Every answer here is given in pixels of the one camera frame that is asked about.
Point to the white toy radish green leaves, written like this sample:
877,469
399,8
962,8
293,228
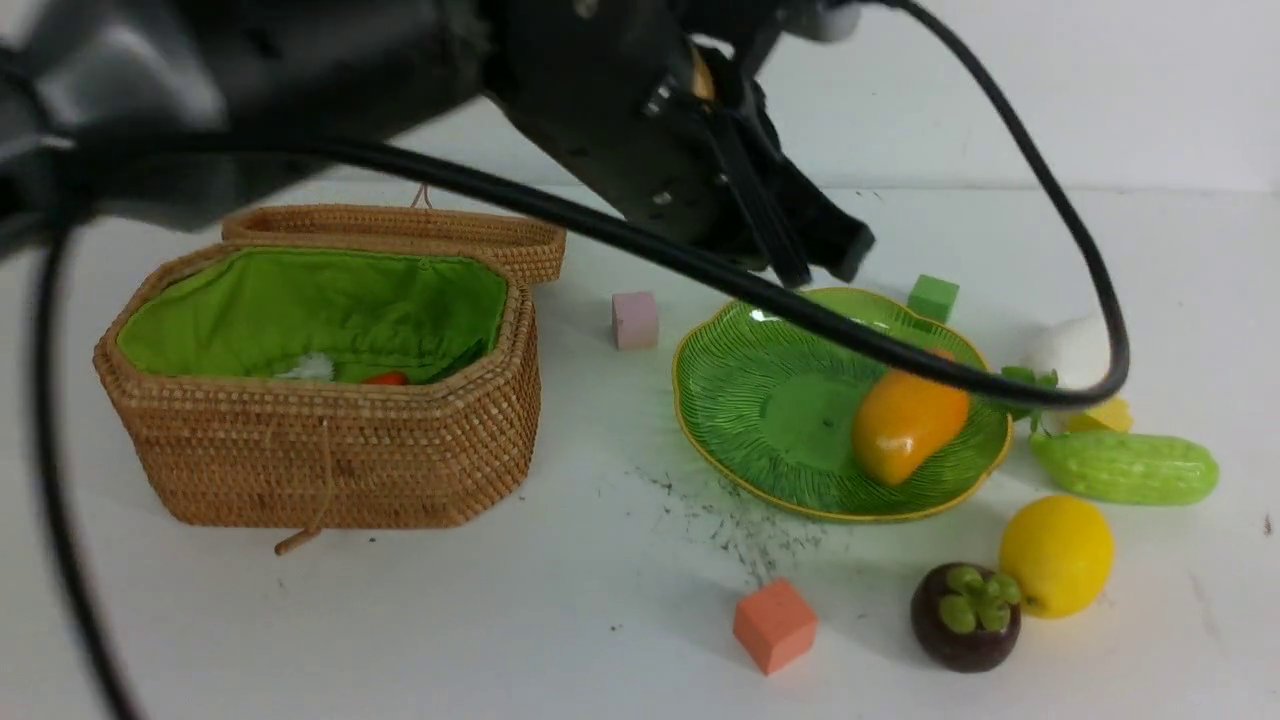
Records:
1074,352

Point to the pink foam cube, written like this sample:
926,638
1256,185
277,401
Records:
635,320

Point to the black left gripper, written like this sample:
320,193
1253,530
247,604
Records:
674,136

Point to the orange toy carrot green leaves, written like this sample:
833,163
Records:
415,371

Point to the orange foam cube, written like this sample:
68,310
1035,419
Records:
775,626

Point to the woven wicker basket green lining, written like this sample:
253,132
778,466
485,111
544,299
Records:
307,456

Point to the green foam cube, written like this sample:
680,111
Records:
933,298

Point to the orange yellow toy mango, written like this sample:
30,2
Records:
902,421

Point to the green toy cucumber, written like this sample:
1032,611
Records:
1136,469

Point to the purple toy mangosteen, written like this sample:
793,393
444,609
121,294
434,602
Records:
965,617

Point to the woven wicker basket lid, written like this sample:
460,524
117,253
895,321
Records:
532,251

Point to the green glass leaf plate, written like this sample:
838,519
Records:
770,407

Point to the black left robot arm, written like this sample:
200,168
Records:
113,75

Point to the yellow foam cube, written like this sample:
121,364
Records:
1113,415

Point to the yellow toy lemon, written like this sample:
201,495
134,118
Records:
1060,550

